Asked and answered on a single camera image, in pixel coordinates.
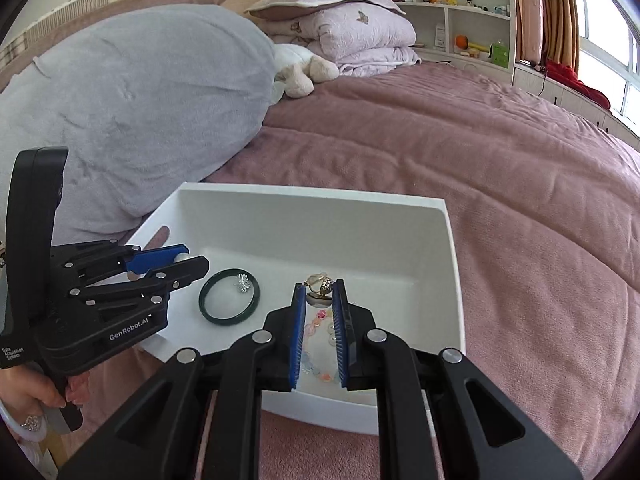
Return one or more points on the red cloth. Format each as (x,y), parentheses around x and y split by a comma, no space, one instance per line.
(564,74)

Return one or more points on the silver charm earring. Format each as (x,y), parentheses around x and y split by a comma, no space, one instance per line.
(243,283)

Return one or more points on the pink suitcase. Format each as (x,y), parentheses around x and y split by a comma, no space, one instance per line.
(532,27)

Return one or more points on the grey pillow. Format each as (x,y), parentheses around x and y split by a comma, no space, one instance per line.
(144,102)

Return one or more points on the white display shelf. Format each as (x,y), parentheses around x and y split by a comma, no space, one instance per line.
(477,35)

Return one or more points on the white plush toy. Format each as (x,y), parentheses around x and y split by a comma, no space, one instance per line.
(298,70)

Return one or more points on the white storage box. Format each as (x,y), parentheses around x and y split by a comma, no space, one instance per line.
(395,254)

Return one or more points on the window frame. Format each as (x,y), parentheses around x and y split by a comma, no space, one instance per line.
(609,57)

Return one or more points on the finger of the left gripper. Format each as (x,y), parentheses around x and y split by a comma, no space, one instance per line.
(151,259)
(153,283)

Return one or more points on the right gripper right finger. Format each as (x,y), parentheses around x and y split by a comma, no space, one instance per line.
(439,416)

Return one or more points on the dark green bangle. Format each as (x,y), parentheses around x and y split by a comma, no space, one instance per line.
(221,304)

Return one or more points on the small gold earring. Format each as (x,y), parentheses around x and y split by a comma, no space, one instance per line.
(319,288)

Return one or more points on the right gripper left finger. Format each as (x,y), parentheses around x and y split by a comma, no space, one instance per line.
(199,416)

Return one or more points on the folded lilac quilt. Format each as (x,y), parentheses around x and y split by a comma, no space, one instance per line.
(361,39)

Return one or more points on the pink bed blanket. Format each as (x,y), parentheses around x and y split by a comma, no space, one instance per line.
(545,213)

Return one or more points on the white window seat cabinets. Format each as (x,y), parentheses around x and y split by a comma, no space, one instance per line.
(559,95)

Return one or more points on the patchwork headboard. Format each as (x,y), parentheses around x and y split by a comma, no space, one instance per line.
(74,16)

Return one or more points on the left brown curtain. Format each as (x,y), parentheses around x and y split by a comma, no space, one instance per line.
(560,34)

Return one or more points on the person's left hand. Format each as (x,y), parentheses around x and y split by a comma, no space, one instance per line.
(25,392)

